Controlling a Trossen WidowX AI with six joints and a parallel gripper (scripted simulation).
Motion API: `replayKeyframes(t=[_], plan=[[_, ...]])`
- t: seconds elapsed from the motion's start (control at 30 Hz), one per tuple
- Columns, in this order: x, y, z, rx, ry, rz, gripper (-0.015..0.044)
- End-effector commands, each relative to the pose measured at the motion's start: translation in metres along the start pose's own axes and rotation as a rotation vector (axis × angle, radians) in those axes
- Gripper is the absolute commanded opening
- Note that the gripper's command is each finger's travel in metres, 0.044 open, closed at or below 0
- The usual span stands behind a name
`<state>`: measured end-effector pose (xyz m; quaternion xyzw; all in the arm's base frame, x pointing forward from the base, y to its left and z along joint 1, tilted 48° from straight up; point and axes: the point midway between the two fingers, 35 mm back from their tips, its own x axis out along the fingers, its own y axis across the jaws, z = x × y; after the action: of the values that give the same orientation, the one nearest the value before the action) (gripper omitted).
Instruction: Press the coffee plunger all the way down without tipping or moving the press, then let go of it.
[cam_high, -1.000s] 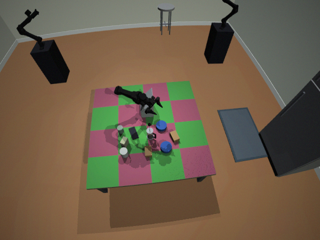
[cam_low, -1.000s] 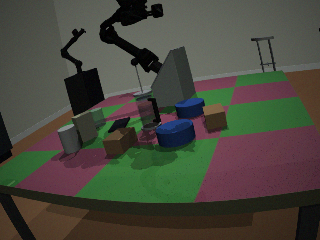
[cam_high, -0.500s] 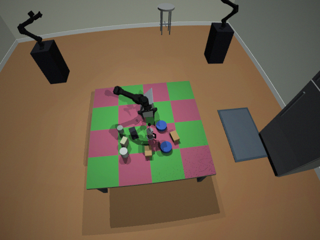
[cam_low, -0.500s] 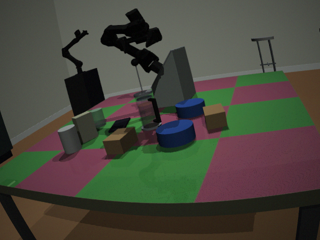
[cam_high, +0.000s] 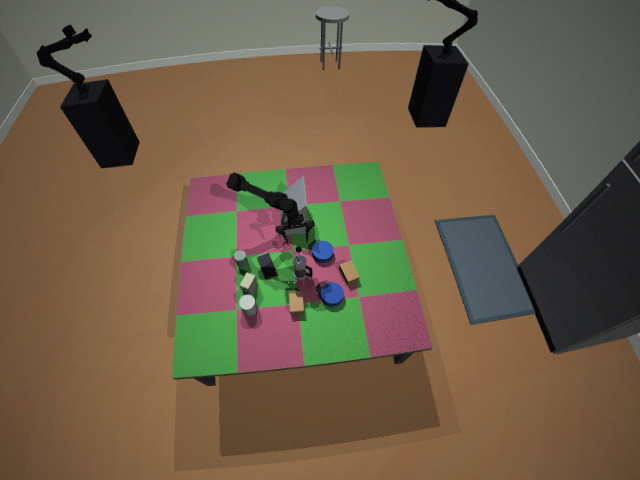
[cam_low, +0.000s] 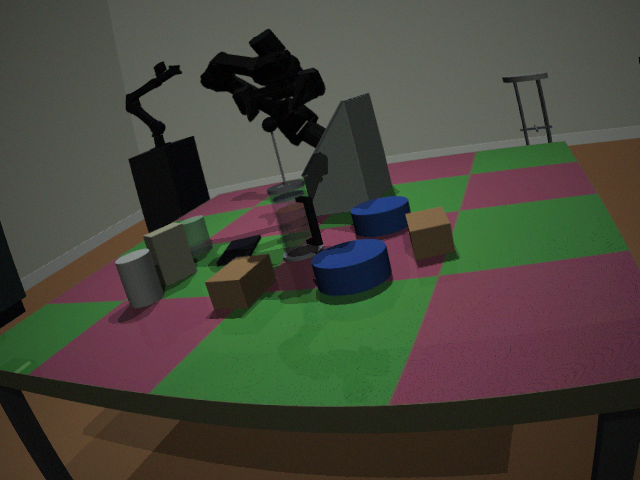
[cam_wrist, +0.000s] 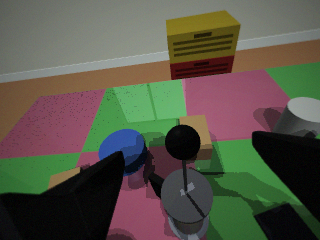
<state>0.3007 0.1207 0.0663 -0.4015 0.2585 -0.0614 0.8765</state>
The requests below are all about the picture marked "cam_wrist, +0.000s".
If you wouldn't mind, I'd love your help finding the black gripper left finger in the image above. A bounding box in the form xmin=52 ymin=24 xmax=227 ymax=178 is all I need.
xmin=0 ymin=151 xmax=125 ymax=240

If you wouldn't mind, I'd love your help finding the brown box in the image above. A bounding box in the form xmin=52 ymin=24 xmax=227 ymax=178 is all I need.
xmin=48 ymin=166 xmax=84 ymax=189
xmin=179 ymin=115 xmax=213 ymax=161

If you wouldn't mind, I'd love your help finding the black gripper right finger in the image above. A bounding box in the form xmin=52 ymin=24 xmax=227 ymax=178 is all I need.
xmin=252 ymin=131 xmax=320 ymax=223

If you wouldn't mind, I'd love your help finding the glass french press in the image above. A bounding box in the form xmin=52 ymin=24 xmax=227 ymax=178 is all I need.
xmin=148 ymin=125 xmax=213 ymax=240

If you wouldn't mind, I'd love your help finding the grey cylinder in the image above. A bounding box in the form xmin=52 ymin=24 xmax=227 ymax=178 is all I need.
xmin=272 ymin=97 xmax=320 ymax=138

